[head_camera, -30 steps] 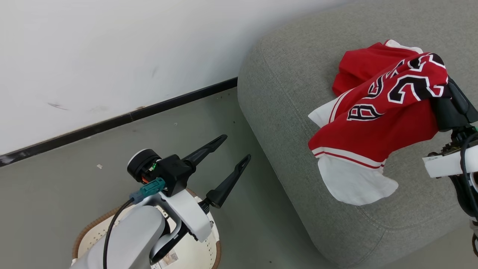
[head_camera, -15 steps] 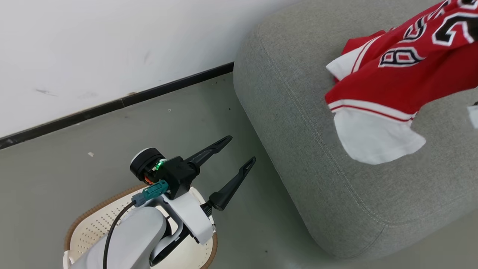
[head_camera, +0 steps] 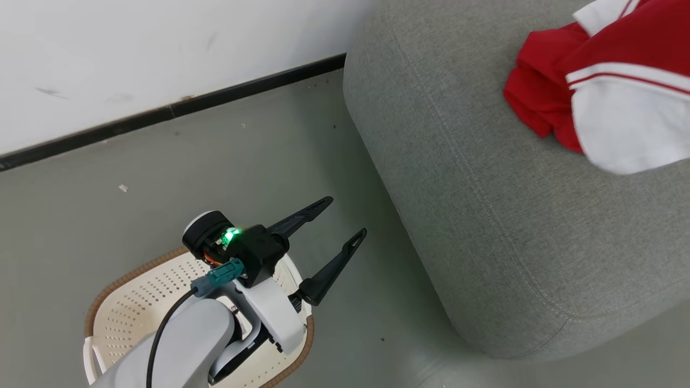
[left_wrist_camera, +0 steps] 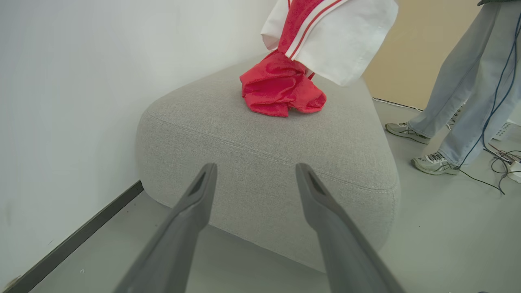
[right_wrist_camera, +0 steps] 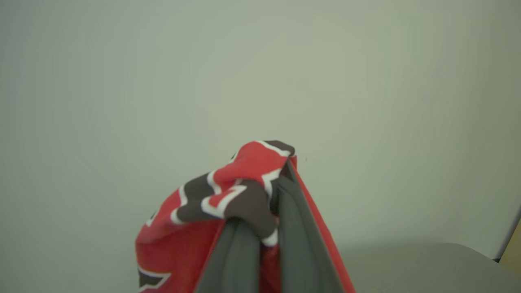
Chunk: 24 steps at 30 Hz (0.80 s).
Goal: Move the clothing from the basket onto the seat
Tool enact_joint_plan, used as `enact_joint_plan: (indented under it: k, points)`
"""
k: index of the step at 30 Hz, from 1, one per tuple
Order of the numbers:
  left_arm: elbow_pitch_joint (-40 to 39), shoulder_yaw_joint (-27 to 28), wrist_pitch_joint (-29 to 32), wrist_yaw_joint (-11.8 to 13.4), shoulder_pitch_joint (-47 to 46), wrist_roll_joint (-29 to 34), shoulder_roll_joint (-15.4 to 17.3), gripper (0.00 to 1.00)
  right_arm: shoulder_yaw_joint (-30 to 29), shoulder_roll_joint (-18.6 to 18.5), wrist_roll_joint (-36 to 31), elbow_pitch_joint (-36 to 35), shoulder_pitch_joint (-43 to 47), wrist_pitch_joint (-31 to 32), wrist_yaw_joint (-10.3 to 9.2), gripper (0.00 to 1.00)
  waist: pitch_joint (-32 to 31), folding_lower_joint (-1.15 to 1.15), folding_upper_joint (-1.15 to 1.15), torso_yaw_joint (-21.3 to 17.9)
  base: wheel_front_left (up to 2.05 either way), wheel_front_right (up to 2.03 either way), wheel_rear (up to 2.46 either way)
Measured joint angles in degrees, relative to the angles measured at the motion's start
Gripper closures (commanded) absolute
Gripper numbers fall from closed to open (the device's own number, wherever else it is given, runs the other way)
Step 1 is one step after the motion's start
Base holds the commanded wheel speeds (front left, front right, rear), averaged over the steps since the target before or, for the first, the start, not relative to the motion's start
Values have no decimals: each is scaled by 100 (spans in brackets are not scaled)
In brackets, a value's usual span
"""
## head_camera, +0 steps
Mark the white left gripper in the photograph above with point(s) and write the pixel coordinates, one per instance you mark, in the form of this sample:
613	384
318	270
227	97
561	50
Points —
277	312

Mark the red and white clothing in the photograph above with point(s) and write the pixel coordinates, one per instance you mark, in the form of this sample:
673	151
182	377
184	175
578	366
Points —
620	108

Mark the grey fabric sofa seat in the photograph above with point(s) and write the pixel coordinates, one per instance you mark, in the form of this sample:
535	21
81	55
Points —
485	188

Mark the cream perforated laundry basket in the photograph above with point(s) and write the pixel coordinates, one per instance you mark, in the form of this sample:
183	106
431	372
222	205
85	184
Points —
135	302

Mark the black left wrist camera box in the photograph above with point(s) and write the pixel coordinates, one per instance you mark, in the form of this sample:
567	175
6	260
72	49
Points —
261	250

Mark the black wall baseboard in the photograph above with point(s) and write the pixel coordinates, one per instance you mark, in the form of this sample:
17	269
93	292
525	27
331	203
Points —
161	112

